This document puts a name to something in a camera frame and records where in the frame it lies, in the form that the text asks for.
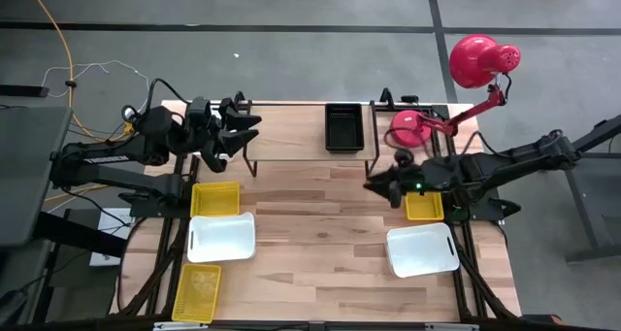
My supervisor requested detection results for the red desk lamp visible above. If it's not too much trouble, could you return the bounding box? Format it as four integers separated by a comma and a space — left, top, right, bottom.
389, 33, 523, 148

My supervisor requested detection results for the white floor cable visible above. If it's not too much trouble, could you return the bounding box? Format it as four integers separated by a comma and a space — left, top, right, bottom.
41, 58, 151, 99

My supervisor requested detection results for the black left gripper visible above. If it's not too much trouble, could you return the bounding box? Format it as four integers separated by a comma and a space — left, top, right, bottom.
186, 97, 263, 173

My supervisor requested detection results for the grey side table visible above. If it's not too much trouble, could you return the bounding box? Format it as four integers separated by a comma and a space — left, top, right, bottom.
0, 105, 74, 248

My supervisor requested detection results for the black flat floor strip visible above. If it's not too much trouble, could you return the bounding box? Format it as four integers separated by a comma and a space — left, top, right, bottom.
0, 83, 49, 98

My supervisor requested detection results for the black metal stand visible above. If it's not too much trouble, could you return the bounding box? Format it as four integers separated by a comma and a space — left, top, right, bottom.
547, 115, 621, 264

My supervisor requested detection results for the black support beam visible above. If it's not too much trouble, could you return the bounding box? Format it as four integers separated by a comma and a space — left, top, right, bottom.
31, 210, 128, 259

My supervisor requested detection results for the yellow plastic slotted basket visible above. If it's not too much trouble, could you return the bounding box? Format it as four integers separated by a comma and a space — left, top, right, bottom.
189, 181, 242, 219
404, 190, 445, 222
171, 263, 222, 324

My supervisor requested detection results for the black aluminium crossbar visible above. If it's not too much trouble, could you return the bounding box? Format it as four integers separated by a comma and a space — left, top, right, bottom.
0, 315, 621, 331

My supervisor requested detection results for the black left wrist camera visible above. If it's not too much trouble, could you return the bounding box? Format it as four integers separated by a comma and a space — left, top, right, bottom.
186, 96, 213, 128

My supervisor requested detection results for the white plastic storage bin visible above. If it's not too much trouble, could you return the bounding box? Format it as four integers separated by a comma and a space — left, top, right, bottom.
385, 221, 461, 280
185, 211, 257, 264

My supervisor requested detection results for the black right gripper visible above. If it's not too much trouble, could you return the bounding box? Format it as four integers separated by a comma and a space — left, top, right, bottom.
363, 149, 431, 209

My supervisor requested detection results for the black triangular bracket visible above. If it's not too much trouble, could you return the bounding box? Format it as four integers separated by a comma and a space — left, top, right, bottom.
379, 86, 395, 112

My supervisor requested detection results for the black plastic slotted basket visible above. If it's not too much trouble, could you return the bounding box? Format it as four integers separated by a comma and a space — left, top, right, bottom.
324, 102, 366, 154

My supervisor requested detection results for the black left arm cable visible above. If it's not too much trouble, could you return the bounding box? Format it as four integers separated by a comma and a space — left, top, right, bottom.
120, 77, 195, 128

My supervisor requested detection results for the wooden shelf black metal frame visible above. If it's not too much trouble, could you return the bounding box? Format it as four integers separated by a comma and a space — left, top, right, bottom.
241, 100, 383, 179

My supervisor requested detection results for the white paper sheet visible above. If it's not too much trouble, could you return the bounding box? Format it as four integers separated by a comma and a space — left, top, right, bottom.
89, 207, 136, 268

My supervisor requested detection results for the yellow floor cable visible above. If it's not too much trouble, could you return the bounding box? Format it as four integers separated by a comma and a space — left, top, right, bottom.
21, 0, 135, 204

